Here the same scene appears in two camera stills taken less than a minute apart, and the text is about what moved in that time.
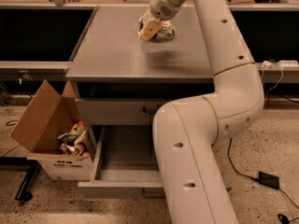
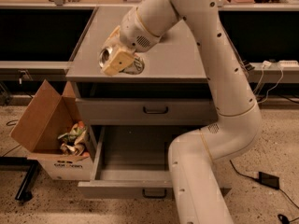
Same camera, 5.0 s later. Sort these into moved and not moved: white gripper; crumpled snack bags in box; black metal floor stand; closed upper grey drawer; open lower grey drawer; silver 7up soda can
Moved: silver 7up soda can; white gripper
Not moved: black metal floor stand; closed upper grey drawer; crumpled snack bags in box; open lower grey drawer
